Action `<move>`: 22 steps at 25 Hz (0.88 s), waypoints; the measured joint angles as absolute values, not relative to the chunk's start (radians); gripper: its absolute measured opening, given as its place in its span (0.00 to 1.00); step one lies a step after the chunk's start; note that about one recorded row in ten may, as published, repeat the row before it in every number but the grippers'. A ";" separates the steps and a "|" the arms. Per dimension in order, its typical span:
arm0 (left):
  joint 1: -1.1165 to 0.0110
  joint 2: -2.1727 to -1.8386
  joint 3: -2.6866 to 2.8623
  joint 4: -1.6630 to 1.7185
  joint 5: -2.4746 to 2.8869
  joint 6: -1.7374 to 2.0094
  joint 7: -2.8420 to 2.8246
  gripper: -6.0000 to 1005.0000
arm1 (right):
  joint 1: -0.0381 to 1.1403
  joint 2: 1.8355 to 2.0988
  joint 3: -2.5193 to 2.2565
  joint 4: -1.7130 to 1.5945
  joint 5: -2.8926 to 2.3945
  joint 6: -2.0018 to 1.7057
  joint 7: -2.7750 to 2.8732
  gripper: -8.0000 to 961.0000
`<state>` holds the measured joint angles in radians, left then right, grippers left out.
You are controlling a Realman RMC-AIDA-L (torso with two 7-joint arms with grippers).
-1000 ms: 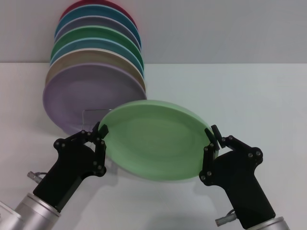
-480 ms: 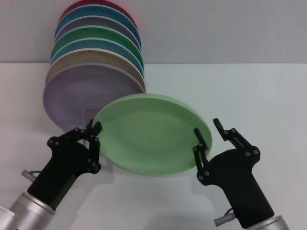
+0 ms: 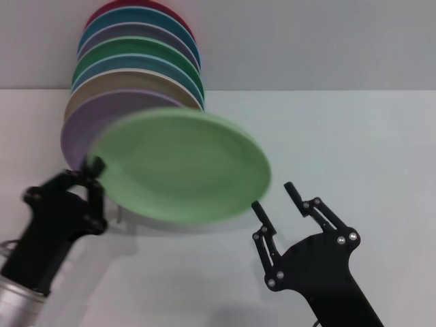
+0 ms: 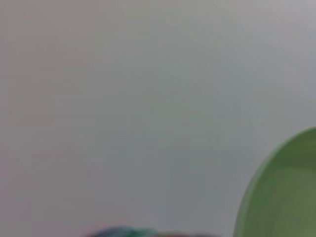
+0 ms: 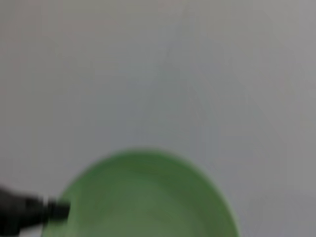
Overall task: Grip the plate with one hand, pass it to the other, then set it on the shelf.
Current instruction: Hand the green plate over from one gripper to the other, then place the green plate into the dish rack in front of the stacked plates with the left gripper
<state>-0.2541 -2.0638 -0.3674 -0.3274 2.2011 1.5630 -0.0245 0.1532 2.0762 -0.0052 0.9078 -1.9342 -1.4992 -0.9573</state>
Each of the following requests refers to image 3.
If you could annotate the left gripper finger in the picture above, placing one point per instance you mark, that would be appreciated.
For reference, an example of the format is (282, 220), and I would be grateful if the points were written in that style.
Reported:
(51, 185)
(96, 204)

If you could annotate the clear acrylic plate rack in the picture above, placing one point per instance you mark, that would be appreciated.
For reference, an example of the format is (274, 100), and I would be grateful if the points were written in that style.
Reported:
(120, 214)

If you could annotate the dark green plate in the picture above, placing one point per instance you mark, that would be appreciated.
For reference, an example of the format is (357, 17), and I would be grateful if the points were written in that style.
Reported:
(136, 46)

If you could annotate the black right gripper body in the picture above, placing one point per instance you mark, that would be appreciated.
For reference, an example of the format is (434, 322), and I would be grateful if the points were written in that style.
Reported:
(327, 272)

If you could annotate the beige plate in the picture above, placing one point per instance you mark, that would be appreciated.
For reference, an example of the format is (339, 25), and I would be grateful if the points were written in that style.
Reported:
(119, 81)

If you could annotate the light blue plate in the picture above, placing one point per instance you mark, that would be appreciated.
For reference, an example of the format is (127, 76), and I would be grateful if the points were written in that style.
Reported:
(136, 61)

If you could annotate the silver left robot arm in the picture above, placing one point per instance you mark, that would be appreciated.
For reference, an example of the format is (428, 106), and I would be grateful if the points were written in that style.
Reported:
(17, 303)

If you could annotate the light green plate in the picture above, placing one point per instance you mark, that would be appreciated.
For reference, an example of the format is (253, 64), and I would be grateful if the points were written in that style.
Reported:
(184, 163)

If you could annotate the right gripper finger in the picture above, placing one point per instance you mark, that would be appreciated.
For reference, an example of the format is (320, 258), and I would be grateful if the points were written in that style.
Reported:
(320, 213)
(265, 221)

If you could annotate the lavender plate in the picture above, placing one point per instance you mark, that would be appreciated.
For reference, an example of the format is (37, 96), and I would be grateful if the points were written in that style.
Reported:
(81, 129)

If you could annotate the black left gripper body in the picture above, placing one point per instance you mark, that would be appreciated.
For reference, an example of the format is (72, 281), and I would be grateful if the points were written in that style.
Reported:
(51, 231)

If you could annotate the maroon red plate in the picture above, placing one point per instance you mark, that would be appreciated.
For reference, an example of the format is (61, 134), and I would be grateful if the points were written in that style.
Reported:
(97, 13)

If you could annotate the teal blue plate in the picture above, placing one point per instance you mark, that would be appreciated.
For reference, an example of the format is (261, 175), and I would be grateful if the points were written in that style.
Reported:
(136, 15)

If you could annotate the grey purple plate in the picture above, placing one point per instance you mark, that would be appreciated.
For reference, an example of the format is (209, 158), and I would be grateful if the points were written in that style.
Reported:
(136, 30)

